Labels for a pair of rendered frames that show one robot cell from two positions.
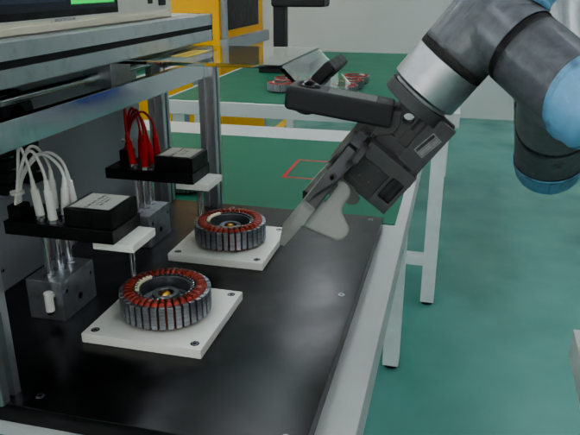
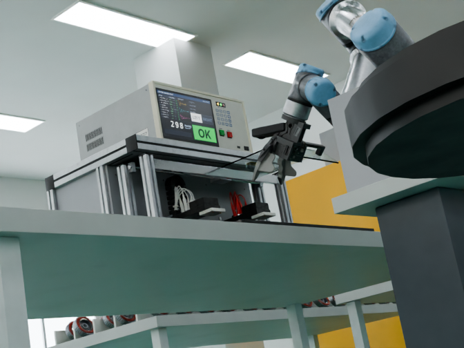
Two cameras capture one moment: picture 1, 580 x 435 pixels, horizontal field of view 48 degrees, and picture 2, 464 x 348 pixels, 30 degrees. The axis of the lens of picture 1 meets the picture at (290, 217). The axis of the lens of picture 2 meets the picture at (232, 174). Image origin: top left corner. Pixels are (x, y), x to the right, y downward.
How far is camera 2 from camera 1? 2.00 m
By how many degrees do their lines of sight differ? 43
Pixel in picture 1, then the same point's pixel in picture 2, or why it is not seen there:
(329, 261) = not seen: hidden behind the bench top
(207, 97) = (280, 195)
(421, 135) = (294, 129)
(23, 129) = (170, 165)
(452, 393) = not seen: outside the picture
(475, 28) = (295, 86)
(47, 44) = (181, 143)
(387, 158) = (283, 139)
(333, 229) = (268, 168)
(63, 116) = (186, 167)
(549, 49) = (305, 81)
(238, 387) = not seen: hidden behind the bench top
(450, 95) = (295, 110)
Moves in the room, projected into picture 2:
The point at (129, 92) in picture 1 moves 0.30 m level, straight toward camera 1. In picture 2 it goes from (220, 171) to (195, 148)
